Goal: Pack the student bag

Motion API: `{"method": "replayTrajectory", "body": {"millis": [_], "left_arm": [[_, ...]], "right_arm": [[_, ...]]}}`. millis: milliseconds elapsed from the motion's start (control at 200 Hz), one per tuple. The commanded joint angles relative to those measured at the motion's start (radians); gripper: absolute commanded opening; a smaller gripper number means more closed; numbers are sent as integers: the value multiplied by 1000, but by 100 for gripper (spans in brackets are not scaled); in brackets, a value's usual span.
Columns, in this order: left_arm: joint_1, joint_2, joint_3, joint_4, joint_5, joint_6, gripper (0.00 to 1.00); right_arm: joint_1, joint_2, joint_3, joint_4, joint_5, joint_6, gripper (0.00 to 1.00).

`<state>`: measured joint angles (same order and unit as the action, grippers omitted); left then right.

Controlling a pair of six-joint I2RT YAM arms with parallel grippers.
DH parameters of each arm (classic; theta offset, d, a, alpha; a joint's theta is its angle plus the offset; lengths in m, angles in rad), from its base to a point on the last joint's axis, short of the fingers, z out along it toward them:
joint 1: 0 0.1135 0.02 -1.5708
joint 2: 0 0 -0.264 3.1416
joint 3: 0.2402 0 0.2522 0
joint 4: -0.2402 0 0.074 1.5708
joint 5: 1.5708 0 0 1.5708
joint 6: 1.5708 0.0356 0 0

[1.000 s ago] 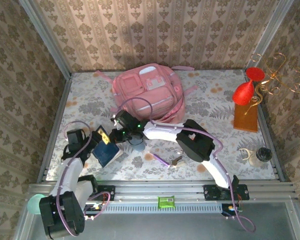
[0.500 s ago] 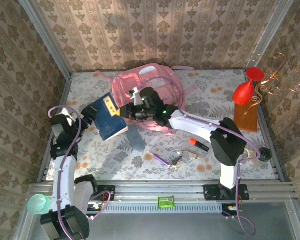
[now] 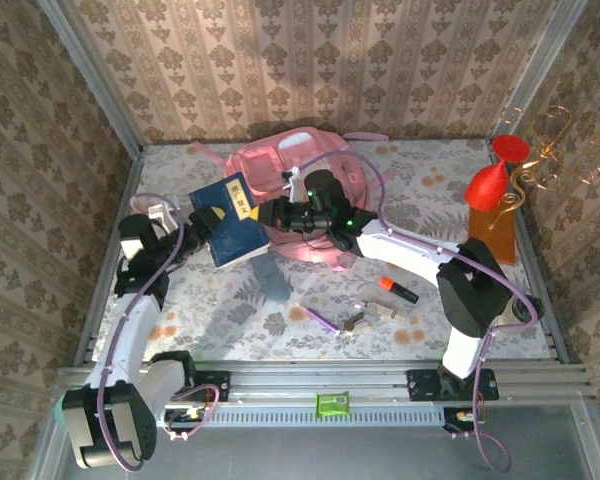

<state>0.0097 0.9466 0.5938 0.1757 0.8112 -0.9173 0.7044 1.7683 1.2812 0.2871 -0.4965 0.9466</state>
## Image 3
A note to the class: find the black round knob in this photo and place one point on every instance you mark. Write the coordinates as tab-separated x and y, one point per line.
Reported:
522	310

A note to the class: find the blue book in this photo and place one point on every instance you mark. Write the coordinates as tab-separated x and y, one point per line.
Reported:
235	235

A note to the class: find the aluminium corner post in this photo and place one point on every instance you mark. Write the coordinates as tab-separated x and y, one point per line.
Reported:
95	80
540	70

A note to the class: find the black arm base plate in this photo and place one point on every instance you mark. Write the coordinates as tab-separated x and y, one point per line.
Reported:
422	385
215	385

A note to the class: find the purple pen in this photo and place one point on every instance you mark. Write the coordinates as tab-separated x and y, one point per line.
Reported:
320	316

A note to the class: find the orange wooden block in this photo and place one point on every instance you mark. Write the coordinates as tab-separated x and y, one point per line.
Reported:
500	235

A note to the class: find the aluminium front rail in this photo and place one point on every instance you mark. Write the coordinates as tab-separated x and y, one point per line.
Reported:
305	377

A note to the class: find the red wine glass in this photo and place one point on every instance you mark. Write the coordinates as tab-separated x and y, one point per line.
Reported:
485	190

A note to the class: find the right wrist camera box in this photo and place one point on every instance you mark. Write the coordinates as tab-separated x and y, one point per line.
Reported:
292	182

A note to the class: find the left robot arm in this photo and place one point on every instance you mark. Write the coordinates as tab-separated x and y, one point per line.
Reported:
125	340

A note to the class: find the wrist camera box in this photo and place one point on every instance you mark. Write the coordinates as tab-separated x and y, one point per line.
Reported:
292	182
162	215

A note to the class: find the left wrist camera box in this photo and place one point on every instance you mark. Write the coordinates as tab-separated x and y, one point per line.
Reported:
162	215

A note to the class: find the teal plastic cup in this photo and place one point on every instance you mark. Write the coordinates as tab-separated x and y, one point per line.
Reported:
58	410

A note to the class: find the black and beige clip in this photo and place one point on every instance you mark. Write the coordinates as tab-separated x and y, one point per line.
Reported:
355	324

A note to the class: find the grey-blue pencil case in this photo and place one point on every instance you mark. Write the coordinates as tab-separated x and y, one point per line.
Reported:
272	285

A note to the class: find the orange and black highlighter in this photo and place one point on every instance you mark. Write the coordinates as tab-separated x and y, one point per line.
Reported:
400	291

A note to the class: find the pink backpack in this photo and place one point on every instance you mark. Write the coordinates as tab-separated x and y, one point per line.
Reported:
267	167

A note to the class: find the green packet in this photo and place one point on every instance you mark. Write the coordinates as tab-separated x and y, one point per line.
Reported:
332	404

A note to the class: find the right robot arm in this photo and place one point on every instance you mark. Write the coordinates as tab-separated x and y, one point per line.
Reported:
475	290

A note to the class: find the aluminium side rail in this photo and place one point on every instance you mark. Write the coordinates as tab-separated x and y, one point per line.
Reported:
126	200
524	235

